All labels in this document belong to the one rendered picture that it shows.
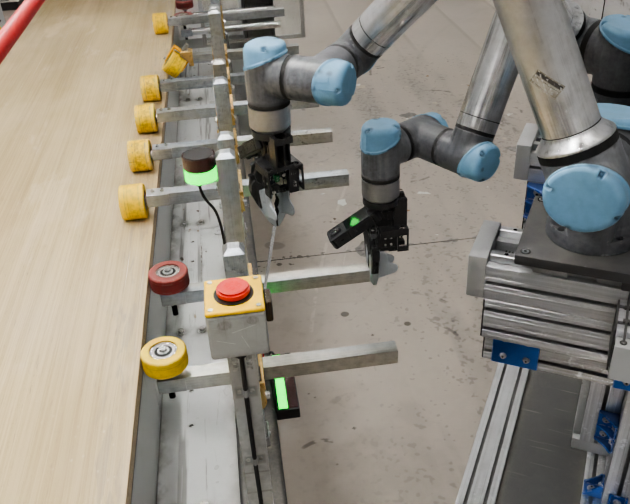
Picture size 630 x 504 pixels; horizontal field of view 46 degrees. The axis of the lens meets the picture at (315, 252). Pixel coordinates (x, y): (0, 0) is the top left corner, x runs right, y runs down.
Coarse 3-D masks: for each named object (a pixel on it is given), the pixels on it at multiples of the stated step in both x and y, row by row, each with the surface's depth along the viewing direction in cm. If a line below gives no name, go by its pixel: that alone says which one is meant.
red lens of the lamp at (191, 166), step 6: (186, 150) 134; (186, 162) 131; (192, 162) 130; (198, 162) 130; (204, 162) 130; (210, 162) 131; (186, 168) 131; (192, 168) 131; (198, 168) 131; (204, 168) 131; (210, 168) 132
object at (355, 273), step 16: (288, 272) 155; (304, 272) 155; (320, 272) 154; (336, 272) 154; (352, 272) 154; (368, 272) 154; (192, 288) 152; (272, 288) 153; (288, 288) 154; (304, 288) 154; (176, 304) 152
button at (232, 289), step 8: (224, 280) 88; (232, 280) 88; (240, 280) 88; (216, 288) 87; (224, 288) 87; (232, 288) 86; (240, 288) 86; (248, 288) 87; (224, 296) 86; (232, 296) 86; (240, 296) 86
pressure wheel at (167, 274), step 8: (160, 264) 151; (168, 264) 151; (176, 264) 151; (184, 264) 151; (152, 272) 149; (160, 272) 149; (168, 272) 149; (176, 272) 149; (184, 272) 148; (152, 280) 147; (160, 280) 146; (168, 280) 146; (176, 280) 147; (184, 280) 148; (152, 288) 148; (160, 288) 147; (168, 288) 147; (176, 288) 147; (184, 288) 149; (176, 312) 154
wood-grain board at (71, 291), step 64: (128, 0) 344; (0, 64) 271; (64, 64) 268; (128, 64) 264; (0, 128) 219; (64, 128) 217; (128, 128) 214; (0, 192) 184; (64, 192) 182; (0, 256) 158; (64, 256) 157; (128, 256) 156; (0, 320) 139; (64, 320) 138; (128, 320) 137; (0, 384) 124; (64, 384) 123; (128, 384) 122; (0, 448) 112; (64, 448) 111; (128, 448) 110
